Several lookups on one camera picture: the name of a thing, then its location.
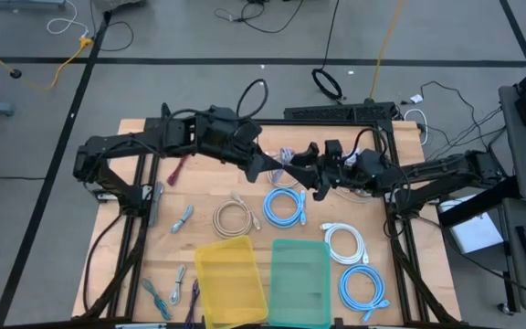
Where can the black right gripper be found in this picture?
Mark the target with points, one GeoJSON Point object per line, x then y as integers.
{"type": "Point", "coordinates": [363, 171]}

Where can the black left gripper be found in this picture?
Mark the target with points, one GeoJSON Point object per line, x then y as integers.
{"type": "Point", "coordinates": [231, 141]}

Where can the yellow translucent plastic bin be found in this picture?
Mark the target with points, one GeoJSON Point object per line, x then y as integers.
{"type": "Point", "coordinates": [231, 283]}

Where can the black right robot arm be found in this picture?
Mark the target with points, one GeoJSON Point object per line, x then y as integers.
{"type": "Point", "coordinates": [450, 171]}

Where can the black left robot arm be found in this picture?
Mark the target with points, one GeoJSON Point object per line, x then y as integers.
{"type": "Point", "coordinates": [121, 141]}

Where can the black perforated box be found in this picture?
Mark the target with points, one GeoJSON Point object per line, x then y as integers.
{"type": "Point", "coordinates": [336, 112]}

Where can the green translucent plastic bin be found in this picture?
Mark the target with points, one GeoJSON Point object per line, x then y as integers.
{"type": "Point", "coordinates": [299, 283]}

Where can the small white adapter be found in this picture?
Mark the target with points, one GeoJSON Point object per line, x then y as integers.
{"type": "Point", "coordinates": [416, 98]}

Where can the white box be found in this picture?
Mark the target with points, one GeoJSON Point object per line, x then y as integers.
{"type": "Point", "coordinates": [477, 237]}

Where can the black stand beam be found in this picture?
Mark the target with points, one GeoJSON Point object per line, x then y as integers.
{"type": "Point", "coordinates": [502, 191]}

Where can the grey metal bar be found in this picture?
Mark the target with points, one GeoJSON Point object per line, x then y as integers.
{"type": "Point", "coordinates": [139, 326]}

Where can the black caster wheel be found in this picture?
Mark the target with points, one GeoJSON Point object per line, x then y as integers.
{"type": "Point", "coordinates": [503, 309]}

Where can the black floor puck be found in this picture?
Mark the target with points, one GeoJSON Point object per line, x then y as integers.
{"type": "Point", "coordinates": [15, 73]}

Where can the long grey floor foot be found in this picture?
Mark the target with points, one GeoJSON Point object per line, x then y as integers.
{"type": "Point", "coordinates": [25, 3]}

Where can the black aluminium table frame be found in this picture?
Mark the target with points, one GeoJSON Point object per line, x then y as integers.
{"type": "Point", "coordinates": [318, 123]}

